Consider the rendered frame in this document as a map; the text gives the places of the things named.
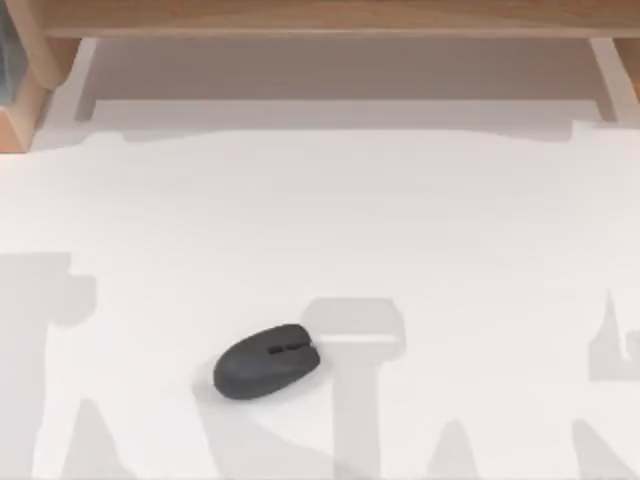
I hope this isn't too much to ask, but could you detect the dark grey computer mouse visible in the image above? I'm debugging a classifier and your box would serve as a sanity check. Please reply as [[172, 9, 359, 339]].
[[212, 323, 322, 401]]

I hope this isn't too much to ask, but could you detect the wooden desk shelf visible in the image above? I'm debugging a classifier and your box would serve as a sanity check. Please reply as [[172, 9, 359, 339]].
[[0, 0, 640, 153]]

